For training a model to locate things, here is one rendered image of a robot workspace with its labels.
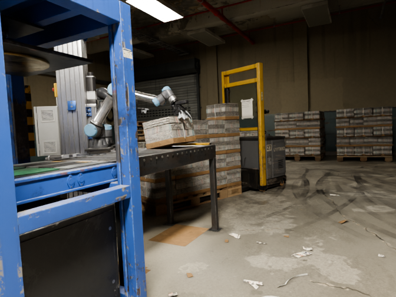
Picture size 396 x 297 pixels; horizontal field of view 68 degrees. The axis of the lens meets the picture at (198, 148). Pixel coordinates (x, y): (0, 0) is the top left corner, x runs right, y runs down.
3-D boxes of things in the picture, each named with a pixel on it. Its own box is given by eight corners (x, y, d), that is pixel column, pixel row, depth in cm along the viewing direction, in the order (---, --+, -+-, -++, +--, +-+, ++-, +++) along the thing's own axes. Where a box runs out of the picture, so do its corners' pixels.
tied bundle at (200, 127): (173, 139, 386) (172, 122, 385) (190, 138, 406) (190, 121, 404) (191, 139, 358) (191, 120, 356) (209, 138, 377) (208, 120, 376)
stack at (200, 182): (138, 210, 355) (135, 142, 350) (209, 193, 431) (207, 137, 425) (156, 216, 326) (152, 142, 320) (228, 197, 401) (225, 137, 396)
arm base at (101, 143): (89, 148, 268) (88, 137, 268) (92, 147, 283) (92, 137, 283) (106, 147, 271) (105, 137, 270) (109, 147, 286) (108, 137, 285)
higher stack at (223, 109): (208, 193, 430) (205, 105, 422) (223, 190, 450) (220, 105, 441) (228, 197, 401) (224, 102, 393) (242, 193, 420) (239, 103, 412)
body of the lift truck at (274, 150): (232, 185, 486) (230, 137, 481) (253, 180, 521) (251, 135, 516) (267, 190, 433) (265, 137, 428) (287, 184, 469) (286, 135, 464)
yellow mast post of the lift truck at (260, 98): (257, 185, 428) (254, 63, 417) (261, 184, 434) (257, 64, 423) (263, 185, 421) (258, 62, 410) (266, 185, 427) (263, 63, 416)
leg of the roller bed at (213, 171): (213, 228, 280) (210, 157, 276) (219, 228, 277) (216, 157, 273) (211, 230, 275) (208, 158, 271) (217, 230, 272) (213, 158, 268)
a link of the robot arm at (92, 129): (98, 139, 271) (128, 88, 266) (91, 139, 256) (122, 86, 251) (87, 132, 271) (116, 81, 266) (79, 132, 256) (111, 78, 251)
